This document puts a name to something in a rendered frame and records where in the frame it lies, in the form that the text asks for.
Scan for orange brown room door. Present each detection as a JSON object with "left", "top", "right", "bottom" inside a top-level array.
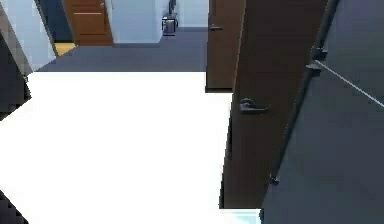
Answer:
[{"left": 61, "top": 0, "right": 115, "bottom": 47}]

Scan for dark brown room door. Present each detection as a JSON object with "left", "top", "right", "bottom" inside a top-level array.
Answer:
[
  {"left": 205, "top": 0, "right": 247, "bottom": 93},
  {"left": 219, "top": 0, "right": 329, "bottom": 210}
]

